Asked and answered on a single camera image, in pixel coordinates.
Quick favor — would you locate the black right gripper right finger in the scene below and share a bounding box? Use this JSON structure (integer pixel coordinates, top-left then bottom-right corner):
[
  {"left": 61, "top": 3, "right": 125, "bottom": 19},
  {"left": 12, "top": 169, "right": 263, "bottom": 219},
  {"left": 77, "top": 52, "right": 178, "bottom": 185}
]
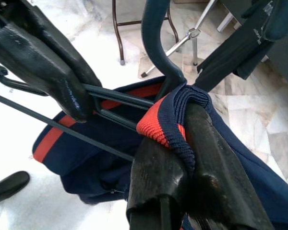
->
[{"left": 184, "top": 102, "right": 276, "bottom": 230}]

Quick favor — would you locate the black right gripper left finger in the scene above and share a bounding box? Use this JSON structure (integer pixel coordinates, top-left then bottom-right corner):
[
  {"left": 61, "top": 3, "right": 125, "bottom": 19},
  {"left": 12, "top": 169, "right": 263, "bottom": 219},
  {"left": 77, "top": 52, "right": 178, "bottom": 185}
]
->
[{"left": 126, "top": 139, "right": 194, "bottom": 230}]

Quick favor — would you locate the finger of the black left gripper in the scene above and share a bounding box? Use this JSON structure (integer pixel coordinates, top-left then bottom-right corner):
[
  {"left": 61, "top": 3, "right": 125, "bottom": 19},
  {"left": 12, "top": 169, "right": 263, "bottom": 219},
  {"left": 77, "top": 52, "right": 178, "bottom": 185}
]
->
[
  {"left": 0, "top": 23, "right": 97, "bottom": 124},
  {"left": 8, "top": 0, "right": 103, "bottom": 88}
]

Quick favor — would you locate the navy jersey red stripe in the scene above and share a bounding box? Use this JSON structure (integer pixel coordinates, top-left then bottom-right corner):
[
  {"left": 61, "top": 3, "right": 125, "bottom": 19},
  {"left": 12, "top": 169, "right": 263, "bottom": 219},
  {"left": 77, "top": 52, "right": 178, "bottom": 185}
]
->
[{"left": 32, "top": 76, "right": 288, "bottom": 230}]

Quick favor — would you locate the black plastic hanger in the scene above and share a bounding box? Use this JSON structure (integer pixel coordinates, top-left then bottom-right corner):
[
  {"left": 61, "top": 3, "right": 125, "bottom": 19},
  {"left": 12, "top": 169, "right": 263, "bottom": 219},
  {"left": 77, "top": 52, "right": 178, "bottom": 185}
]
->
[{"left": 0, "top": 0, "right": 187, "bottom": 161}]

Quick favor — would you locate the black robot foot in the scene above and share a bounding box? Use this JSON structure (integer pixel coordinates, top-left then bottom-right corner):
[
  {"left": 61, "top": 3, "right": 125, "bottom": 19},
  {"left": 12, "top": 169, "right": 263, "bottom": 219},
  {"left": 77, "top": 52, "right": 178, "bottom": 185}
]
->
[{"left": 0, "top": 171, "right": 31, "bottom": 208}]

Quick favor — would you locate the black garment green logo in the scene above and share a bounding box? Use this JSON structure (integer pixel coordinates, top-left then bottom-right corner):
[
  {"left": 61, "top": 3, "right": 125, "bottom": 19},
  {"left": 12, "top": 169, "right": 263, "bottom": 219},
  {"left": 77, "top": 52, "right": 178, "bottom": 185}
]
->
[{"left": 196, "top": 0, "right": 288, "bottom": 93}]

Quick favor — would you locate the dark metal chair frame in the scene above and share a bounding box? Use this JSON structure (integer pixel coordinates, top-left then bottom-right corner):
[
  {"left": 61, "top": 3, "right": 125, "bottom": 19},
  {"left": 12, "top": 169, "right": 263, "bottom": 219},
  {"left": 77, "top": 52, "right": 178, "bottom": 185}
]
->
[{"left": 111, "top": 0, "right": 180, "bottom": 66}]

